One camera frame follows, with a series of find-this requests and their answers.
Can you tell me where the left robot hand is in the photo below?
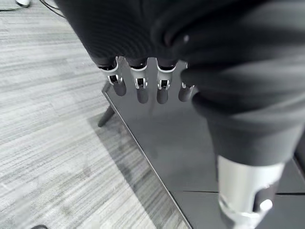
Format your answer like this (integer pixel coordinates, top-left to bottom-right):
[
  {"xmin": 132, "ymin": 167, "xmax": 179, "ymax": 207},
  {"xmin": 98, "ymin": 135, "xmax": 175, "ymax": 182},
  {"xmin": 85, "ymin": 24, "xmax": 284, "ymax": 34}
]
[{"xmin": 53, "ymin": 0, "xmax": 305, "ymax": 229}]

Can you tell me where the black table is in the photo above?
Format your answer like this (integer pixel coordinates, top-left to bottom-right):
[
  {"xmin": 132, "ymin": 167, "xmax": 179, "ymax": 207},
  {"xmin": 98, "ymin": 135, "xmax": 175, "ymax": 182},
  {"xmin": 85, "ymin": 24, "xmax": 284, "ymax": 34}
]
[{"xmin": 102, "ymin": 56, "xmax": 305, "ymax": 229}]

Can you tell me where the black table leg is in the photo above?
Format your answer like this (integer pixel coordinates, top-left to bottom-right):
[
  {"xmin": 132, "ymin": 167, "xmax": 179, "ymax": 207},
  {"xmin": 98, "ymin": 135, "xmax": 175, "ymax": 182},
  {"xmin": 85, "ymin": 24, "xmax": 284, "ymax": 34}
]
[{"xmin": 97, "ymin": 105, "xmax": 115, "ymax": 128}]

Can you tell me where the black cable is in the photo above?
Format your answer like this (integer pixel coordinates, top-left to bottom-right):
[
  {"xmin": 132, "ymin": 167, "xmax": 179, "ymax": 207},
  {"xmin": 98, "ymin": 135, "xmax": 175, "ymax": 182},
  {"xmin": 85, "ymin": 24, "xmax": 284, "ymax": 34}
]
[{"xmin": 39, "ymin": 0, "xmax": 66, "ymax": 19}]

